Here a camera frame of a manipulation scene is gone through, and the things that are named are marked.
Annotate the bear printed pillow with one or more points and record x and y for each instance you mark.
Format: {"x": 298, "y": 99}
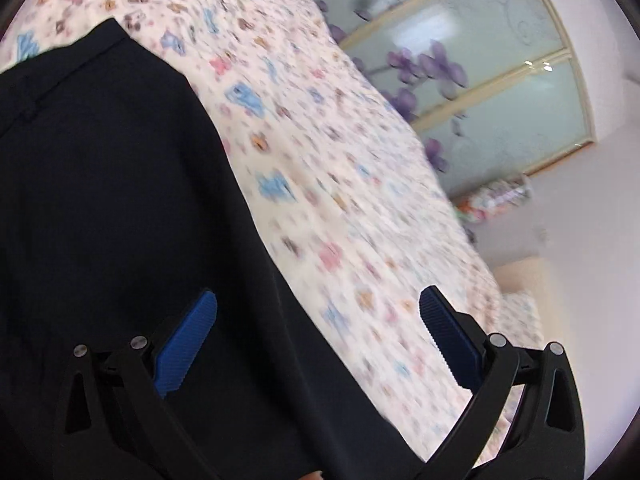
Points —
{"x": 522, "y": 316}

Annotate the frosted glass sliding wardrobe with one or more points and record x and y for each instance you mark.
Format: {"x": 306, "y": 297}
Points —
{"x": 500, "y": 110}

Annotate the black pants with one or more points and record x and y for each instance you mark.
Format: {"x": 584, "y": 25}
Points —
{"x": 125, "y": 185}

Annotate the cream bed headboard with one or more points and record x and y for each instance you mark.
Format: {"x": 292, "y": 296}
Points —
{"x": 525, "y": 275}

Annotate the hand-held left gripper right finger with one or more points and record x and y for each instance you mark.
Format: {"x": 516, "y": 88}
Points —
{"x": 447, "y": 340}

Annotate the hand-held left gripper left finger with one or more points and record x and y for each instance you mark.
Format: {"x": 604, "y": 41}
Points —
{"x": 187, "y": 340}

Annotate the clear tube of plush toys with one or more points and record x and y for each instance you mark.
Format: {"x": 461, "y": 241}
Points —
{"x": 495, "y": 200}

